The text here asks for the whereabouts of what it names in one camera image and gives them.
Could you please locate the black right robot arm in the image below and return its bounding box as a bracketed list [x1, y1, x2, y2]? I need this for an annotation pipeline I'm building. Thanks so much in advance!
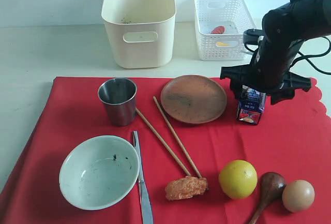
[220, 0, 330, 104]

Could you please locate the white perforated plastic basket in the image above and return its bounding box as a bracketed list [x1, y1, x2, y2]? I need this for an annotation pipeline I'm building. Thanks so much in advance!
[194, 0, 256, 61]

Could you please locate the brown egg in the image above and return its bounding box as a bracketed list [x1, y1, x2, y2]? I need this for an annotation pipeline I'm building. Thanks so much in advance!
[282, 180, 315, 213]

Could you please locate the dark wooden spoon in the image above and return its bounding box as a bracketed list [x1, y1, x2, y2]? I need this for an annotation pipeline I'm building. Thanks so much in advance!
[249, 172, 287, 224]

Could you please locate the right wooden chopstick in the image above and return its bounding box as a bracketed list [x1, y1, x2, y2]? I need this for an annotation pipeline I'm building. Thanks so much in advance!
[153, 96, 202, 178]

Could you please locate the left wooden chopstick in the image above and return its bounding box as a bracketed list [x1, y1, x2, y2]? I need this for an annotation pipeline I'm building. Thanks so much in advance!
[136, 108, 191, 176]

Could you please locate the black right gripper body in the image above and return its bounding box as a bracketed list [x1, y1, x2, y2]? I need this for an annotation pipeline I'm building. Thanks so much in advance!
[220, 37, 311, 94]

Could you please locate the stainless steel cup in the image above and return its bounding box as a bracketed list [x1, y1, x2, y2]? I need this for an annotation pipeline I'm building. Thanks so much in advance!
[98, 78, 138, 126]

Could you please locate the pale green bowl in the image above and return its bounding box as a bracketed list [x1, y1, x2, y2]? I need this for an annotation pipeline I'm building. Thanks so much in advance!
[59, 136, 140, 211]

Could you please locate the brown wooden plate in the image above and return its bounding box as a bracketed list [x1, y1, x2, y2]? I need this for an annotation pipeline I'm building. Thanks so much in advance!
[160, 75, 228, 125]

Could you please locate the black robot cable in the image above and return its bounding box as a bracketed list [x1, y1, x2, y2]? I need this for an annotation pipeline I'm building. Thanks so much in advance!
[243, 0, 331, 75]

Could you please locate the fried chicken piece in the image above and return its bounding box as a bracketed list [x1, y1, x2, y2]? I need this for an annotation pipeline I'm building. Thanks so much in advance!
[165, 176, 208, 201]

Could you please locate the metal table knife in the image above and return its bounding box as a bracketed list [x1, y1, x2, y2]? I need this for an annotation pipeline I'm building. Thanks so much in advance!
[132, 131, 154, 224]

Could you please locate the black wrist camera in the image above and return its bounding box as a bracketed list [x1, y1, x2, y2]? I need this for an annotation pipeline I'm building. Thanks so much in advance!
[243, 28, 264, 46]

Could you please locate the yellow cheese wedge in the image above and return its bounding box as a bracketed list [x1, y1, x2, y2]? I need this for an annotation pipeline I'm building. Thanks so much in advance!
[216, 41, 229, 47]

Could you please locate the wooden chopstick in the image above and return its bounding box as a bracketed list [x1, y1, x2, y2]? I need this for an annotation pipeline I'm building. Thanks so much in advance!
[153, 96, 202, 178]
[136, 108, 191, 176]

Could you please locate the cream plastic bin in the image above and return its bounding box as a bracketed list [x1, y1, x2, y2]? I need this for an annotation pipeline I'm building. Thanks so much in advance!
[101, 0, 176, 69]

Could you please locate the red sausage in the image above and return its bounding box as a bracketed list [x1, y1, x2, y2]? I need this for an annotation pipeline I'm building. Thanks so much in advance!
[211, 25, 225, 35]

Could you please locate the red tablecloth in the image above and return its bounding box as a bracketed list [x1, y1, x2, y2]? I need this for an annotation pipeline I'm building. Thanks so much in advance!
[0, 76, 331, 224]

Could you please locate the blue white milk carton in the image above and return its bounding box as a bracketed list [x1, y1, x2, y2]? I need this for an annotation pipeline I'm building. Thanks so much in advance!
[236, 85, 266, 125]

